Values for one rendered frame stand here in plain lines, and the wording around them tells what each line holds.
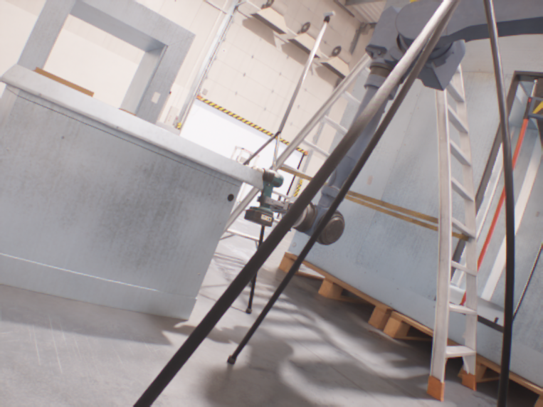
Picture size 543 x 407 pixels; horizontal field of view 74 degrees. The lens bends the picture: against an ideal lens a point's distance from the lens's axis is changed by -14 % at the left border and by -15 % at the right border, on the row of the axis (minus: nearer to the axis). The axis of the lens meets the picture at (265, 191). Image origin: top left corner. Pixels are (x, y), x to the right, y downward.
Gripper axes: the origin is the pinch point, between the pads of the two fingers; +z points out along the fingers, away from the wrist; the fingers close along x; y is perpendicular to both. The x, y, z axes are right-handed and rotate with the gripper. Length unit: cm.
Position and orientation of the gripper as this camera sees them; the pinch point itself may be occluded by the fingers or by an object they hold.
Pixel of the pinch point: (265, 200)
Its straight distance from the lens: 177.7
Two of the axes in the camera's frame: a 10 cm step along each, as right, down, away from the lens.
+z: -7.1, -3.0, -6.4
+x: 6.5, 0.6, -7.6
